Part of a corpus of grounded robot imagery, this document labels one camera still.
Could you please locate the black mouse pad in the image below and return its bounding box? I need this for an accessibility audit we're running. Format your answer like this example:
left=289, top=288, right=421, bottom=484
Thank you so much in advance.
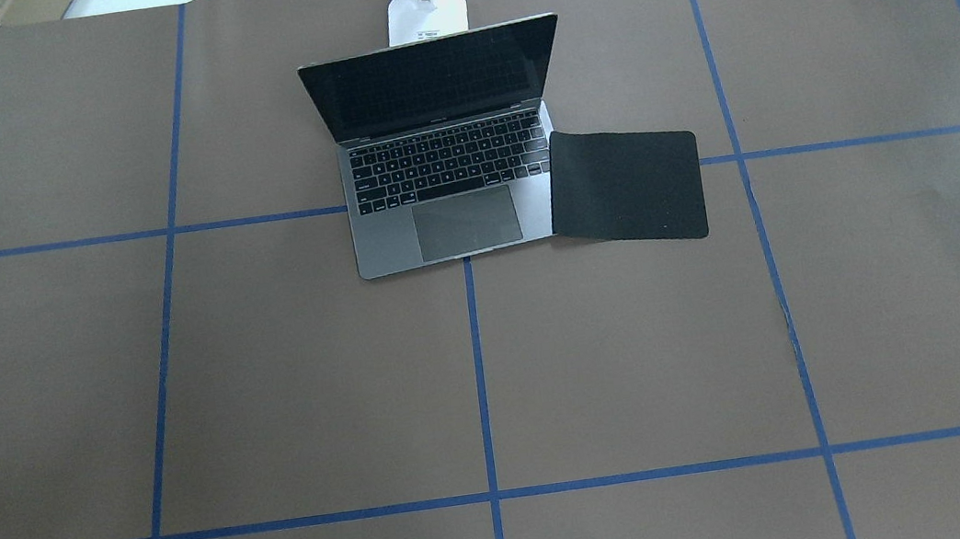
left=549, top=131, right=710, bottom=241

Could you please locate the grey laptop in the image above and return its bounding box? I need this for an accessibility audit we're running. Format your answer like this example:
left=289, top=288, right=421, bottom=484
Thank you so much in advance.
left=297, top=13, right=558, bottom=281

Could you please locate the white desk lamp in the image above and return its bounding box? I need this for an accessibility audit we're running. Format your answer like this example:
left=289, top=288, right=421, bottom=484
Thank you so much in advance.
left=386, top=0, right=469, bottom=48

